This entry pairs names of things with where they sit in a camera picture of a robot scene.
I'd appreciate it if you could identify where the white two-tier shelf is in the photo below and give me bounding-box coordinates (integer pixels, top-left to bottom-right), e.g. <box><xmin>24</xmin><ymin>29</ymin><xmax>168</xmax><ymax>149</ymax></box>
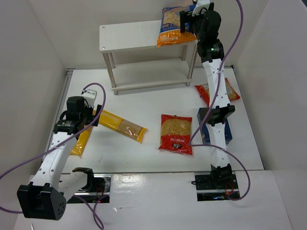
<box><xmin>99</xmin><ymin>20</ymin><xmax>197</xmax><ymax>94</ymax></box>

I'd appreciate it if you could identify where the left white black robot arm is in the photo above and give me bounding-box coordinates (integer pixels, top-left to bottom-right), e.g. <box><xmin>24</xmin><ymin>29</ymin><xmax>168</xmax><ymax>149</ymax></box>
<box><xmin>17</xmin><ymin>92</ymin><xmax>102</xmax><ymax>220</ymax></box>

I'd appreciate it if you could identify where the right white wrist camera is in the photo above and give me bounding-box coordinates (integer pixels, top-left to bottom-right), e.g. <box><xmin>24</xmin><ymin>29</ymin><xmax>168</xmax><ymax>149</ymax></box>
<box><xmin>192</xmin><ymin>0</ymin><xmax>211</xmax><ymax>16</ymax></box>

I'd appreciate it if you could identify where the blue Barilla rigatoni box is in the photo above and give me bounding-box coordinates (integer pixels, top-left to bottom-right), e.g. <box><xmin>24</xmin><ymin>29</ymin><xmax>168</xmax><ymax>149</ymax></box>
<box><xmin>200</xmin><ymin>118</ymin><xmax>233</xmax><ymax>145</ymax></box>

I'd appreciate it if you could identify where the red fusilli bag back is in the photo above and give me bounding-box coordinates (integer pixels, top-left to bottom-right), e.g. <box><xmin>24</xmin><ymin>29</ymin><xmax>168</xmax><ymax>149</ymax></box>
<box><xmin>195</xmin><ymin>78</ymin><xmax>240</xmax><ymax>106</ymax></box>

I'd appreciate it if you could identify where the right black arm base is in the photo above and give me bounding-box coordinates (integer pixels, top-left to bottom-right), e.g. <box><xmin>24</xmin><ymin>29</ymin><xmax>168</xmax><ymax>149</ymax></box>
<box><xmin>191</xmin><ymin>172</ymin><xmax>240</xmax><ymax>202</ymax></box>

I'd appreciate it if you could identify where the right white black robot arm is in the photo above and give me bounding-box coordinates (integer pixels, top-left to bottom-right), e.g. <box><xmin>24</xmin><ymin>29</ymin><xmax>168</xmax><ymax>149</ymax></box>
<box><xmin>179</xmin><ymin>8</ymin><xmax>235</xmax><ymax>188</ymax></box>

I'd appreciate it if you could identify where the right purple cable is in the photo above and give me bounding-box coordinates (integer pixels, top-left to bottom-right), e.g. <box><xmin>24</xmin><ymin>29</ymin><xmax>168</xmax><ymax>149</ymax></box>
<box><xmin>189</xmin><ymin>0</ymin><xmax>251</xmax><ymax>201</ymax></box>

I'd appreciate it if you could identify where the yellow spaghetti pack with label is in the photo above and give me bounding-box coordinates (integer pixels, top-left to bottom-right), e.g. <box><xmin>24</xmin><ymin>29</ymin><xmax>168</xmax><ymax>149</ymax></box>
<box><xmin>70</xmin><ymin>126</ymin><xmax>93</xmax><ymax>157</ymax></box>

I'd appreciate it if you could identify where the yellow Pastatime spaghetti pack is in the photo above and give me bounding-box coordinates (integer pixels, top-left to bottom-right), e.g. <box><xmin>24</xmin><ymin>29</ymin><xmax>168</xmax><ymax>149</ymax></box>
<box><xmin>99</xmin><ymin>110</ymin><xmax>147</xmax><ymax>143</ymax></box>

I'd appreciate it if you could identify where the red fusilli bag front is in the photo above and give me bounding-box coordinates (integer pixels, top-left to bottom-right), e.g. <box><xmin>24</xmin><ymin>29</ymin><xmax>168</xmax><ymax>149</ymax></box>
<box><xmin>158</xmin><ymin>114</ymin><xmax>193</xmax><ymax>155</ymax></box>

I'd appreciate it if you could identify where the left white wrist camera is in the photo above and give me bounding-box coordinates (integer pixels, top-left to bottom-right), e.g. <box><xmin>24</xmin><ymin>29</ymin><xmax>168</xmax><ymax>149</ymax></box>
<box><xmin>81</xmin><ymin>89</ymin><xmax>97</xmax><ymax>104</ymax></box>

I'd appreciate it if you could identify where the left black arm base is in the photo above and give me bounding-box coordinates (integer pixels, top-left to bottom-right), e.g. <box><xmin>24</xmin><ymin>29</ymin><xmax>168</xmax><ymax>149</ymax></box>
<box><xmin>59</xmin><ymin>172</ymin><xmax>111</xmax><ymax>204</ymax></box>

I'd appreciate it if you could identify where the red fusilli bag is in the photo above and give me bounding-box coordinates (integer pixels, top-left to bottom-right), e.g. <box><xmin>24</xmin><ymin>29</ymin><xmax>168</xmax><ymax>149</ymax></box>
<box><xmin>195</xmin><ymin>78</ymin><xmax>240</xmax><ymax>106</ymax></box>
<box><xmin>158</xmin><ymin>114</ymin><xmax>193</xmax><ymax>155</ymax></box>

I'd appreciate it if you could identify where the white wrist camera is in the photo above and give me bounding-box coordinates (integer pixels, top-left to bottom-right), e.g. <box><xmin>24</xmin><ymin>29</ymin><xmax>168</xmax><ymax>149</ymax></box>
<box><xmin>81</xmin><ymin>89</ymin><xmax>97</xmax><ymax>104</ymax></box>
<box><xmin>192</xmin><ymin>0</ymin><xmax>211</xmax><ymax>16</ymax></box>

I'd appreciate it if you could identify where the blue orange pasta bag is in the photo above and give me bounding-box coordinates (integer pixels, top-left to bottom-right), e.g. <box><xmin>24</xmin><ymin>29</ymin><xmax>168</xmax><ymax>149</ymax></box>
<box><xmin>157</xmin><ymin>5</ymin><xmax>196</xmax><ymax>47</ymax></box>

